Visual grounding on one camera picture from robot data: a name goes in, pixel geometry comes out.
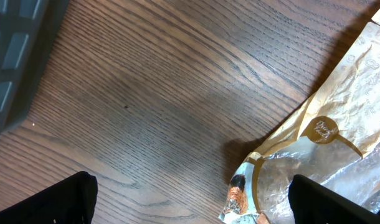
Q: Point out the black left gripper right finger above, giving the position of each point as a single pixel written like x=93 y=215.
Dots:
x=312 y=203

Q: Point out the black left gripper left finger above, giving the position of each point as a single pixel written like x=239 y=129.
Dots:
x=71 y=200

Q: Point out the clear plastic snack bag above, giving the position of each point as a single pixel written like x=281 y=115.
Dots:
x=332 y=139

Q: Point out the grey plastic mesh basket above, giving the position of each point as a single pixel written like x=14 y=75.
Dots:
x=28 y=29

